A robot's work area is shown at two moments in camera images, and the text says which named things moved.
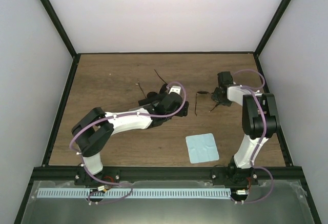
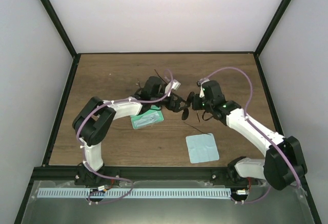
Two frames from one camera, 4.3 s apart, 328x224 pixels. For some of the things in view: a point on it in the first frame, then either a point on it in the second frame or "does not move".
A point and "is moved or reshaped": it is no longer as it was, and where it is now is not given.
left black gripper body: [183, 112] → [169, 105]
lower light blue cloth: [202, 148] does not move
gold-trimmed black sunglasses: [202, 92] is moved or reshaped
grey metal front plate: [274, 202] does not move
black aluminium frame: [165, 173] does not move
